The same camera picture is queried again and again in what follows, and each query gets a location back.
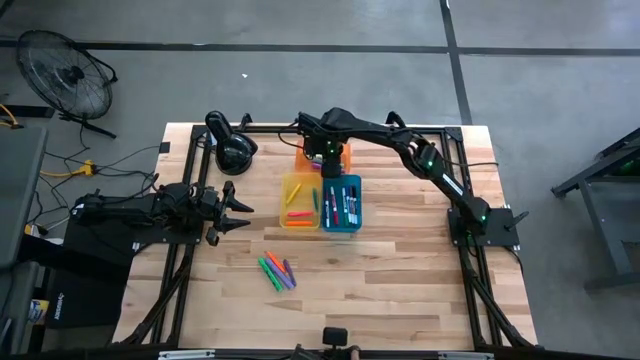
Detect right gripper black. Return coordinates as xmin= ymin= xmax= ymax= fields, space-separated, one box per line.
xmin=297 ymin=111 xmax=352 ymax=180

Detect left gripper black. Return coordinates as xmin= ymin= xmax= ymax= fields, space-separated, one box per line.
xmin=198 ymin=180 xmax=255 ymax=247

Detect red Expo marker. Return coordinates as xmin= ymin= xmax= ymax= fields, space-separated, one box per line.
xmin=329 ymin=185 xmax=340 ymax=227

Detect green fat marker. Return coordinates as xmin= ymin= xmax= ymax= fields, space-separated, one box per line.
xmin=257 ymin=256 xmax=284 ymax=293

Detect light purple fat marker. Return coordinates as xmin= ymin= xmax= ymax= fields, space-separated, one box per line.
xmin=264 ymin=257 xmax=295 ymax=291

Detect dark purple pen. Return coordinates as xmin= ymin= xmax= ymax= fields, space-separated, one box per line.
xmin=282 ymin=258 xmax=298 ymax=288

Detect orange plastic bin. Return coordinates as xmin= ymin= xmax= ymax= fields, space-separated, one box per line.
xmin=292 ymin=139 xmax=353 ymax=177

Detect yellow plastic bin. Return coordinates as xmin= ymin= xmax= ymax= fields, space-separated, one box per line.
xmin=278 ymin=172 xmax=324 ymax=233

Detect black desk lamp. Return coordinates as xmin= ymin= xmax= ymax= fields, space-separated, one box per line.
xmin=204 ymin=110 xmax=260 ymax=177

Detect blue plastic bin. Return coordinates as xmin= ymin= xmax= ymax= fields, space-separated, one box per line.
xmin=319 ymin=174 xmax=363 ymax=236

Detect small black box device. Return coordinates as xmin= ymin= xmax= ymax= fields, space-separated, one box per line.
xmin=321 ymin=326 xmax=349 ymax=348

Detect black floor fan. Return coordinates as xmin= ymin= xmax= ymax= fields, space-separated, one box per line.
xmin=15 ymin=29 xmax=119 ymax=140

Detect grey desk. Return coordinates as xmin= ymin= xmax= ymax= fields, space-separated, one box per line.
xmin=0 ymin=126 xmax=50 ymax=271

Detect colourful packet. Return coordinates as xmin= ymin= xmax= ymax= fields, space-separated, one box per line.
xmin=27 ymin=298 xmax=51 ymax=325

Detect dark metal table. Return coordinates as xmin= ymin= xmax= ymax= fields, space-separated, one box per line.
xmin=551 ymin=126 xmax=640 ymax=292

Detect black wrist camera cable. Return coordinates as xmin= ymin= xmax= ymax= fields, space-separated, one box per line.
xmin=277 ymin=127 xmax=307 ymax=150

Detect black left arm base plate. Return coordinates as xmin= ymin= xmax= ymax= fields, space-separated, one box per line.
xmin=130 ymin=219 xmax=202 ymax=247

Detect black aluminium rig frame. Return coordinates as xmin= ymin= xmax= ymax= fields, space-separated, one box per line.
xmin=113 ymin=124 xmax=540 ymax=360

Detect black floor cables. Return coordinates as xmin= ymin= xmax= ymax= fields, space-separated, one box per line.
xmin=27 ymin=124 xmax=162 ymax=236

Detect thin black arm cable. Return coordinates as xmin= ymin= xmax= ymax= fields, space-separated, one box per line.
xmin=439 ymin=157 xmax=501 ymax=169

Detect silver bracket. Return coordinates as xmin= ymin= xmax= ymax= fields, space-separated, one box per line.
xmin=437 ymin=350 xmax=496 ymax=360
xmin=157 ymin=349 xmax=217 ymax=360

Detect yellow extension cord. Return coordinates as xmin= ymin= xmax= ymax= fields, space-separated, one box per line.
xmin=39 ymin=158 xmax=98 ymax=180

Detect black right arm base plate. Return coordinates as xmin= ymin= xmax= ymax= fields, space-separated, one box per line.
xmin=446 ymin=206 xmax=531 ymax=250

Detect yellow floor cable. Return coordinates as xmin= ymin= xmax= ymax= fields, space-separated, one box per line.
xmin=0 ymin=101 xmax=25 ymax=131

